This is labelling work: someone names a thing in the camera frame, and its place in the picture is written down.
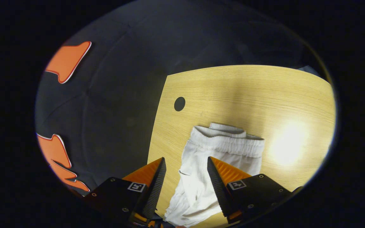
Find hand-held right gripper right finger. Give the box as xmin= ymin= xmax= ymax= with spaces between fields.
xmin=207 ymin=156 xmax=303 ymax=224

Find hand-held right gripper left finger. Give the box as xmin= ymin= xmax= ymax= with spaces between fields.
xmin=84 ymin=157 xmax=167 ymax=227

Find white jeans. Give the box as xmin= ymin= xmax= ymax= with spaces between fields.
xmin=164 ymin=123 xmax=265 ymax=228

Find black backdrop cloth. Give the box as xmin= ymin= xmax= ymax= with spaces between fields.
xmin=35 ymin=0 xmax=329 ymax=197

